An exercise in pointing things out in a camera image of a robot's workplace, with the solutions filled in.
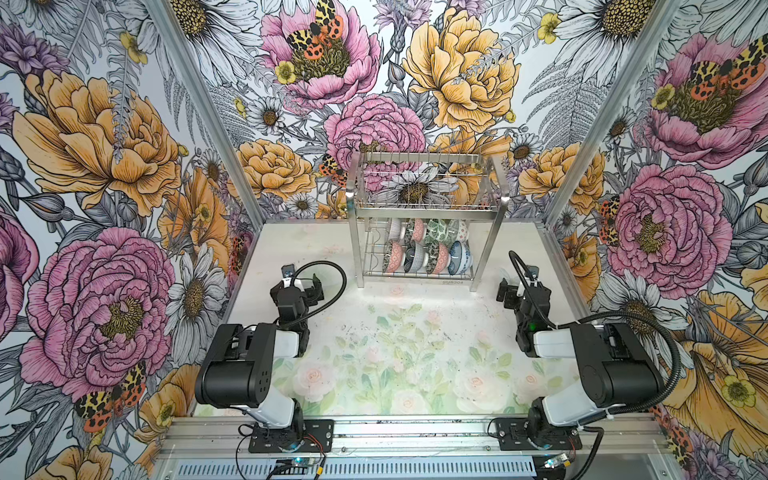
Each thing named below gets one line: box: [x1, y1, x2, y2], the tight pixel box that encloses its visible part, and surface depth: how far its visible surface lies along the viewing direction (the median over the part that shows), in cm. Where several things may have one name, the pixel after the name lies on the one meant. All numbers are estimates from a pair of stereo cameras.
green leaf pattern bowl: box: [424, 218, 449, 244], surface depth 108 cm
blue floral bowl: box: [448, 240, 473, 275], surface depth 98 cm
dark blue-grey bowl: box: [388, 218, 401, 241], surface depth 108 cm
